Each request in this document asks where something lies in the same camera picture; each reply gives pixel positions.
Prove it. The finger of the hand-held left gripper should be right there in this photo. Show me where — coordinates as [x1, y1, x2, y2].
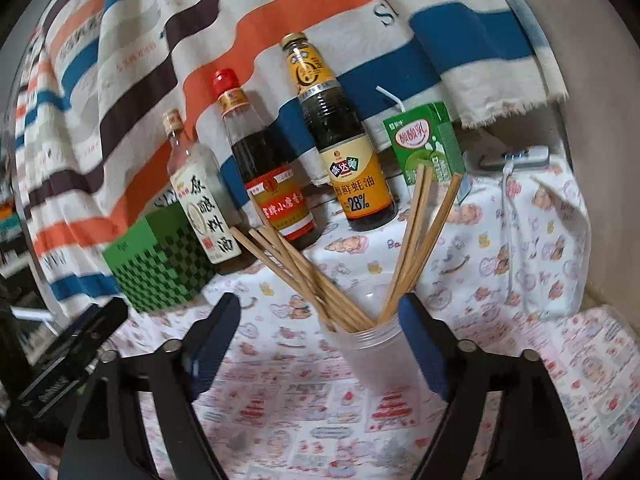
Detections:
[57, 297, 129, 367]

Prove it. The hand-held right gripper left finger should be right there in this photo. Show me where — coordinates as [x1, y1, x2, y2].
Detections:
[57, 292, 243, 480]

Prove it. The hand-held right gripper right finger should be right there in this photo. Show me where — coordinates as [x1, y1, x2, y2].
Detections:
[397, 292, 583, 480]

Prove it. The translucent plastic cup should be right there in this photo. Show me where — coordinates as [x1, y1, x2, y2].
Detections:
[317, 292, 421, 397]

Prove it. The bundle of wooden chopsticks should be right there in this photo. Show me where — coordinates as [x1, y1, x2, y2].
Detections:
[229, 162, 463, 333]

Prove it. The green checkered box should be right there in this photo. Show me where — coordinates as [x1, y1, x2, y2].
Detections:
[102, 208, 218, 313]

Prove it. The red printed paper sheet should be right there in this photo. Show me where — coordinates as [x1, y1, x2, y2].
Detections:
[100, 305, 636, 480]

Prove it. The white baby print tablecloth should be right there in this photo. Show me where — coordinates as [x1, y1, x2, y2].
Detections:
[105, 155, 593, 361]

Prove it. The clear bottle with white label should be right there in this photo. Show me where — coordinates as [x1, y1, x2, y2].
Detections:
[161, 109, 242, 266]

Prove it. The dark bottle with red cap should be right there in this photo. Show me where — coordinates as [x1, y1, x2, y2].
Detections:
[211, 68, 318, 251]

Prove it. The grey electronic device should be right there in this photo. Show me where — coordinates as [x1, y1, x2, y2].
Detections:
[477, 145, 551, 172]

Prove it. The dark bottle with yellow label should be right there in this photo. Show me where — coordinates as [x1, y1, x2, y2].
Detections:
[280, 31, 398, 232]

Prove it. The striped cloth backdrop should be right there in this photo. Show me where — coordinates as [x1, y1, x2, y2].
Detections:
[12, 0, 571, 311]

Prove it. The white metal frame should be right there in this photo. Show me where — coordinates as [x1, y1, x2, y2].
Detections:
[9, 306, 57, 324]

